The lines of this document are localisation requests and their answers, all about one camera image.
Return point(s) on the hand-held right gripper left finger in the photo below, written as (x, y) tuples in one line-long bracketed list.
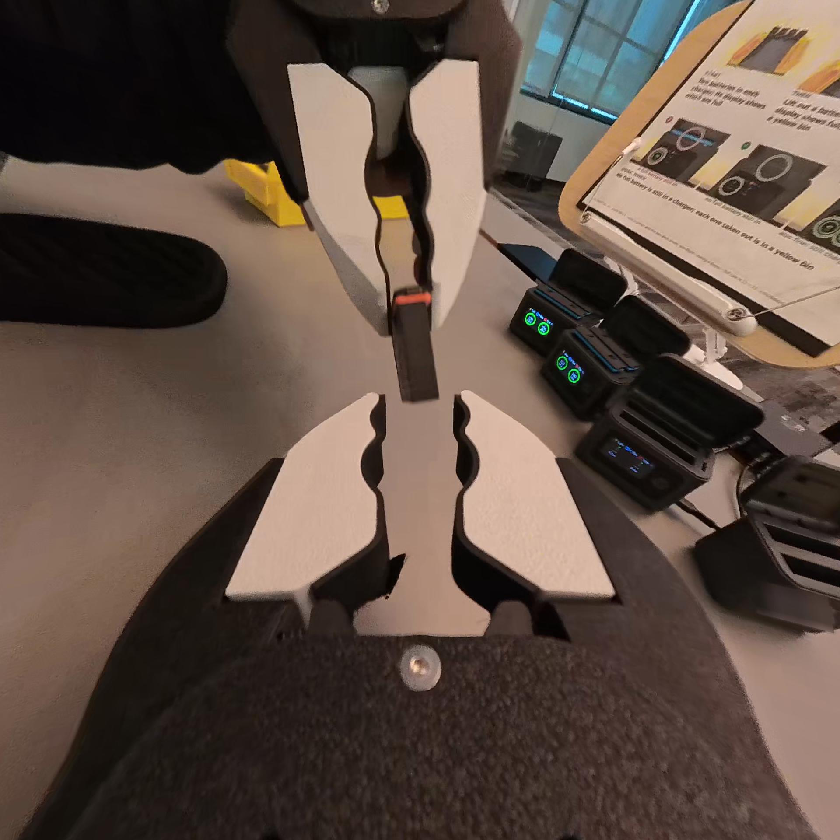
[(315, 525)]

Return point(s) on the white instruction sheet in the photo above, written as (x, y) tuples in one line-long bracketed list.
[(735, 145)]

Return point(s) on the person's left forearm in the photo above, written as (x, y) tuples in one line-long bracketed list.
[(118, 79)]

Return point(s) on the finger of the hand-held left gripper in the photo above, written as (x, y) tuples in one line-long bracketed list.
[(335, 171), (453, 171)]

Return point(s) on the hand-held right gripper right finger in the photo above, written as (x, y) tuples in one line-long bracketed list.
[(532, 525)]

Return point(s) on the black quilted pad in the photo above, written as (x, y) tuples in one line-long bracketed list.
[(92, 269)]

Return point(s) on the black battery charging case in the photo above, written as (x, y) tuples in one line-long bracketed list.
[(775, 565), (702, 400), (650, 328), (591, 282)]

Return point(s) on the white stand base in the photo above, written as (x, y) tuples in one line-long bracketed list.
[(715, 361)]

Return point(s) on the dark flat pad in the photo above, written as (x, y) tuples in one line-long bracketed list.
[(525, 260)]

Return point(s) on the black multi-port power hub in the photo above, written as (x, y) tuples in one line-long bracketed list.
[(801, 423)]

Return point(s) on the wooden sign board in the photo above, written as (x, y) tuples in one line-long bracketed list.
[(591, 171)]

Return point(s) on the yellow plastic bin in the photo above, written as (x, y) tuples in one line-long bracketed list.
[(269, 194)]

